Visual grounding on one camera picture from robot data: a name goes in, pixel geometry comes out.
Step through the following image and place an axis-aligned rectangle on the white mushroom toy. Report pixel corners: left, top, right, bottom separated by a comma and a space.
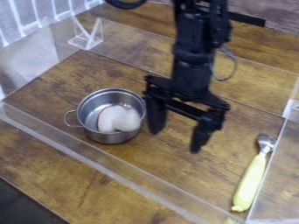
97, 105, 141, 133

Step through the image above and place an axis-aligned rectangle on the small steel pot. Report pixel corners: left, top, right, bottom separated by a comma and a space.
64, 87, 145, 144

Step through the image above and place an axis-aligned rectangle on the clear acrylic enclosure wall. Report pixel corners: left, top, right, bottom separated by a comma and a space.
0, 101, 247, 224

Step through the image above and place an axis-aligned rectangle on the black strip on wall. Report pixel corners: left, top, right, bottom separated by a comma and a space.
188, 3, 267, 28

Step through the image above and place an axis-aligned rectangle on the black cable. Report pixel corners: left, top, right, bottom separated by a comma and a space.
104, 0, 239, 82

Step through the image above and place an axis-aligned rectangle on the clear acrylic triangle stand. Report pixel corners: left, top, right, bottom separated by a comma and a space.
68, 17, 104, 51

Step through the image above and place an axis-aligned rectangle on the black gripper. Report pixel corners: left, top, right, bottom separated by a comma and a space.
144, 53, 229, 154

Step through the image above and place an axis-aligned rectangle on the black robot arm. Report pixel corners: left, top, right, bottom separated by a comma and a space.
144, 0, 232, 153

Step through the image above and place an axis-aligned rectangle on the green handled metal spoon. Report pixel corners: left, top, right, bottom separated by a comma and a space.
231, 134, 276, 213

